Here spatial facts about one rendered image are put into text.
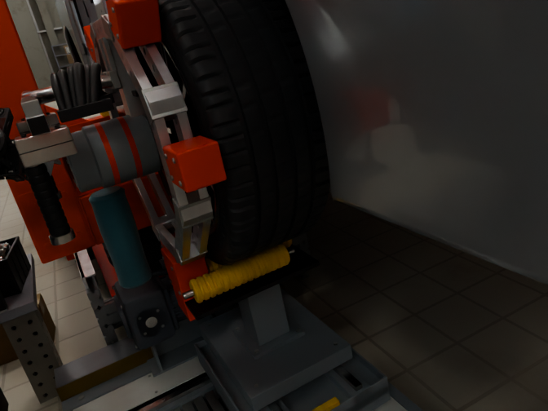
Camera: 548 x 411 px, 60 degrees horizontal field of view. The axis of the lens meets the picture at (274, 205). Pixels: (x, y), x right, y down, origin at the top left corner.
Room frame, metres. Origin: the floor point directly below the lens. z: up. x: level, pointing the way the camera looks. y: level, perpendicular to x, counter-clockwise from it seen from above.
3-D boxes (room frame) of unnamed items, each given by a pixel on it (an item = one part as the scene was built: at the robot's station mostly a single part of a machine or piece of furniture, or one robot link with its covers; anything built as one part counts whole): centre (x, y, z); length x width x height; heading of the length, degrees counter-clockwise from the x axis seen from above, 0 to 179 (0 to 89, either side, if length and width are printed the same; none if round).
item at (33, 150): (0.85, 0.37, 0.93); 0.09 x 0.05 x 0.05; 113
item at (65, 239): (0.84, 0.40, 0.83); 0.04 x 0.04 x 0.16
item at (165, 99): (1.09, 0.25, 0.85); 0.54 x 0.07 x 0.54; 23
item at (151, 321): (1.34, 0.33, 0.26); 0.42 x 0.18 x 0.35; 113
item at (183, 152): (0.80, 0.12, 0.85); 0.09 x 0.08 x 0.07; 23
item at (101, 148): (1.06, 0.32, 0.85); 0.21 x 0.14 x 0.14; 113
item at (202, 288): (1.02, 0.11, 0.51); 0.29 x 0.06 x 0.06; 113
